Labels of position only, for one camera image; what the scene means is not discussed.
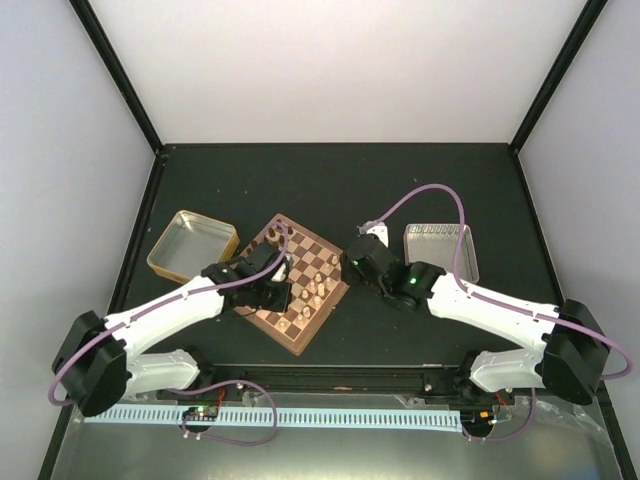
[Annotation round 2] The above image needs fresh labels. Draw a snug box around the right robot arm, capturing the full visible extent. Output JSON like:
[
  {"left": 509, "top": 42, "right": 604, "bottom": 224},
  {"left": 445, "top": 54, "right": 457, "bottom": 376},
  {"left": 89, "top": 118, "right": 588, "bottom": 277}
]
[{"left": 340, "top": 234, "right": 610, "bottom": 405}]

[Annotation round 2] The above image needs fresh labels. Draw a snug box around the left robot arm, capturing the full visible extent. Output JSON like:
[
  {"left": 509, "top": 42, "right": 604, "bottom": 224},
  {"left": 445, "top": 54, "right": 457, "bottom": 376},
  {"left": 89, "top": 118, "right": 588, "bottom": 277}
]
[{"left": 48, "top": 242, "right": 292, "bottom": 417}]

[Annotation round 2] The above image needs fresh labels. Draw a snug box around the wooden chess board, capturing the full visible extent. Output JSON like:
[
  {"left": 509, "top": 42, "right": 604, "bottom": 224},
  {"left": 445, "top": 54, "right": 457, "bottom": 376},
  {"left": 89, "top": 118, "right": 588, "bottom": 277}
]
[{"left": 235, "top": 213, "right": 348, "bottom": 356}]

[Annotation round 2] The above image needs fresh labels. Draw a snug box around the dark chess pieces group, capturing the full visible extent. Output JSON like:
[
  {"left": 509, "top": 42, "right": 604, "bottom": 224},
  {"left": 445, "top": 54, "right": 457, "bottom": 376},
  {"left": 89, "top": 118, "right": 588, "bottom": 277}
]
[{"left": 244, "top": 222, "right": 293, "bottom": 254}]

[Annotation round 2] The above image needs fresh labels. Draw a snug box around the small circuit board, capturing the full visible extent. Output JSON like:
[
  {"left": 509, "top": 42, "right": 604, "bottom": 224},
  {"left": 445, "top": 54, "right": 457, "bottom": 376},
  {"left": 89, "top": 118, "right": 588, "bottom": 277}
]
[{"left": 183, "top": 406, "right": 218, "bottom": 421}]

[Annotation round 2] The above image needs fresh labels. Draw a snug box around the gold metal tin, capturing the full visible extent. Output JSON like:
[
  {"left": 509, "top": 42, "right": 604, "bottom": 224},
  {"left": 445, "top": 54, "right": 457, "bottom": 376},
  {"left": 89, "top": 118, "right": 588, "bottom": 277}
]
[{"left": 147, "top": 210, "right": 239, "bottom": 284}]

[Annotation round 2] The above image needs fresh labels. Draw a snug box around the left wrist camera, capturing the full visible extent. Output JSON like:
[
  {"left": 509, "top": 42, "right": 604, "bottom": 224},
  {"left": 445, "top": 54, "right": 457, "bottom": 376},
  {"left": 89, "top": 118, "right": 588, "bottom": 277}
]
[{"left": 271, "top": 254, "right": 292, "bottom": 282}]

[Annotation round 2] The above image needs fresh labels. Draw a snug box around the black front rail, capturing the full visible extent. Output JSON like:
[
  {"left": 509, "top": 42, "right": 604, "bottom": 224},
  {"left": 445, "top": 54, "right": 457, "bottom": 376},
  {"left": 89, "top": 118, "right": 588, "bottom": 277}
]
[{"left": 186, "top": 365, "right": 496, "bottom": 405}]

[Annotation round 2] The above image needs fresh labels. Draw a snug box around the purple cable loop front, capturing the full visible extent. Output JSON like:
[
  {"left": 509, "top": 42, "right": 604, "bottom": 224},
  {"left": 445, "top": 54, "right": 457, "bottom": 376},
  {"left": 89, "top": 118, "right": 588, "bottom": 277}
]
[{"left": 180, "top": 378, "right": 279, "bottom": 445}]

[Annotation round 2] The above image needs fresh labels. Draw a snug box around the light blue cable duct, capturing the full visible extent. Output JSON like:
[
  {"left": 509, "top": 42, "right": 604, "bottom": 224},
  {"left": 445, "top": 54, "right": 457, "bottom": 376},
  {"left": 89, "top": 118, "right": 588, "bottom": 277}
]
[{"left": 84, "top": 404, "right": 462, "bottom": 433}]

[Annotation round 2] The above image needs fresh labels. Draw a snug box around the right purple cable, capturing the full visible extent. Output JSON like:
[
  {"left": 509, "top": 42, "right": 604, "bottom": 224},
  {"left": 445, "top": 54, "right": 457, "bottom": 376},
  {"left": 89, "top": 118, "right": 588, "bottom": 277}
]
[{"left": 374, "top": 183, "right": 634, "bottom": 381}]

